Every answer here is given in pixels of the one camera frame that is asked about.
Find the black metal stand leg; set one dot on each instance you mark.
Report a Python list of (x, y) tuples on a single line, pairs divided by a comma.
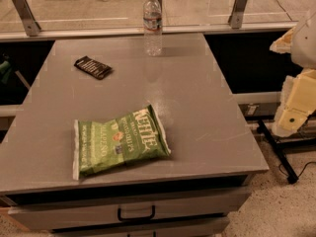
[(278, 148)]

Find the black drawer handle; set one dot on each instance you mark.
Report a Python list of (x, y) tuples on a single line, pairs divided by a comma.
[(136, 214)]

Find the grey cabinet lower drawer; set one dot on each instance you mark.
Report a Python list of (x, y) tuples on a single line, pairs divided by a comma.
[(189, 227)]

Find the right metal railing bracket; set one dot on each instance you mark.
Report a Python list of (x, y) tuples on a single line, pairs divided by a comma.
[(236, 18)]

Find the grey cabinet upper drawer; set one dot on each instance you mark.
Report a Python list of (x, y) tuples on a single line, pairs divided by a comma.
[(103, 211)]

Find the grey cabinet drawer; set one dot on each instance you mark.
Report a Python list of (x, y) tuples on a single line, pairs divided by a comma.
[(189, 227), (103, 211)]

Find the dark brown rxbar chocolate bar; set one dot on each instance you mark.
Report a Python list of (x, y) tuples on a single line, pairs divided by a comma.
[(94, 68)]

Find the green Kettle chips bag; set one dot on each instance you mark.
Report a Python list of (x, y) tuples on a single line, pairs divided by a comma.
[(101, 146)]

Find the left metal railing bracket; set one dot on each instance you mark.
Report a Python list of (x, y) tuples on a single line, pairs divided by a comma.
[(31, 26)]

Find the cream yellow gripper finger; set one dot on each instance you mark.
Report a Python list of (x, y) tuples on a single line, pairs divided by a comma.
[(283, 44), (297, 103)]

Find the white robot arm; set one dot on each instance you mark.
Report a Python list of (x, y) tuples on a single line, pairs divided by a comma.
[(303, 45)]

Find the clear plastic water bottle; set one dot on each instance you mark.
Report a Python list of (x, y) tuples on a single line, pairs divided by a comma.
[(152, 26)]

